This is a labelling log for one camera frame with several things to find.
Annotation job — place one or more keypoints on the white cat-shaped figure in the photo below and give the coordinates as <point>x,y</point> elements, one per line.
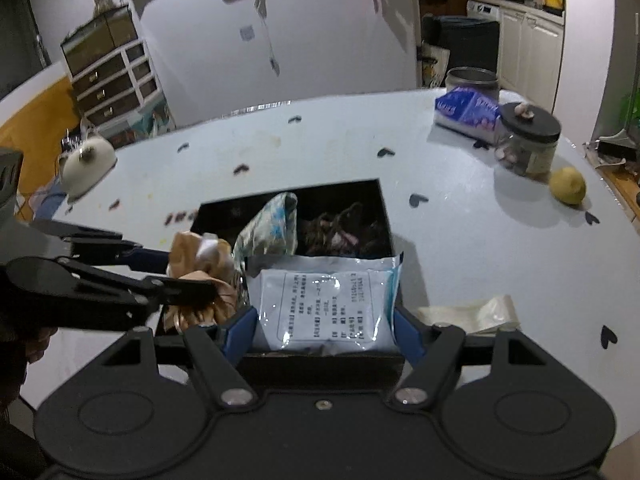
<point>87,162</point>

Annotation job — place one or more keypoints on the blue tissue pack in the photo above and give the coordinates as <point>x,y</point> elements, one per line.
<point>465,110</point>

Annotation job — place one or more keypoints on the black storage box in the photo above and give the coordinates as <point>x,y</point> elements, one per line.
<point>320,367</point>

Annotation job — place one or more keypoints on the person's left hand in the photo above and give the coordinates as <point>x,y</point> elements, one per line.
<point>35,345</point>

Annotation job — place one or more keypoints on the dark hair scrunchie bundle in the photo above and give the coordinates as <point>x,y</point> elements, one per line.
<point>345,235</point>

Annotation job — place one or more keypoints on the white washing machine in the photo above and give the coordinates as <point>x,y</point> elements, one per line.
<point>482,10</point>

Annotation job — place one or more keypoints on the white printed foil packet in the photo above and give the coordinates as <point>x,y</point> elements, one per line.
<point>325,310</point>

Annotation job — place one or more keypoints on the printed tote bag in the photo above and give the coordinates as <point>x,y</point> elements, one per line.
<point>430,67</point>

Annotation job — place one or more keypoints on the clear packet of brown bread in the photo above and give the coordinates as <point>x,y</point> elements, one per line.
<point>200,280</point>

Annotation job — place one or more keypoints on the glass fish tank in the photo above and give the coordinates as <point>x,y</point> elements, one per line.
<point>100,42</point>

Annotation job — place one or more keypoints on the white drawer cabinet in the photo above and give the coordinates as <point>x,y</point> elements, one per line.
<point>115,85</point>

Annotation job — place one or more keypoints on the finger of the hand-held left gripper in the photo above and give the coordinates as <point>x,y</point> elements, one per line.
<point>150,260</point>
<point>175,287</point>

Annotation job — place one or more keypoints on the green plant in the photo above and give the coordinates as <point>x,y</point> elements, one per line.
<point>631,110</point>

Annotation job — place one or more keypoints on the round metal tin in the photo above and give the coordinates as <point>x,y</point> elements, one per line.
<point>472,80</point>

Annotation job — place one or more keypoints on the glass jar with black lid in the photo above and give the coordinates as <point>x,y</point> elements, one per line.
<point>527,140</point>

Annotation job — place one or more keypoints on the yellow pot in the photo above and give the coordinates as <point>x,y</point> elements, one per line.
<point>552,0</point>

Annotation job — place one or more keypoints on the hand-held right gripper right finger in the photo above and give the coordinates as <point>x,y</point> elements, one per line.
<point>406,332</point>

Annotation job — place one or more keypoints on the white kitchen base cabinets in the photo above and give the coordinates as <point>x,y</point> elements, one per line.
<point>530,45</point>

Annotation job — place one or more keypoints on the shiny patterned plastic packet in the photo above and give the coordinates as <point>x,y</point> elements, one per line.
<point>270,225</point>

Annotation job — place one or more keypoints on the white plastic bag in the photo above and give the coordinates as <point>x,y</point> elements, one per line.
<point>480,312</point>

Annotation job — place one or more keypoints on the black chair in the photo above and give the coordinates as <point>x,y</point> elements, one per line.
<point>465,40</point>

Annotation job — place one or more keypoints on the yellow lemon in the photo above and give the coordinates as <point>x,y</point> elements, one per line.
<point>567,186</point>

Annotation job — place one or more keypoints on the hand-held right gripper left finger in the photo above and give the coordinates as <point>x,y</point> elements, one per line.
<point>240,332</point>

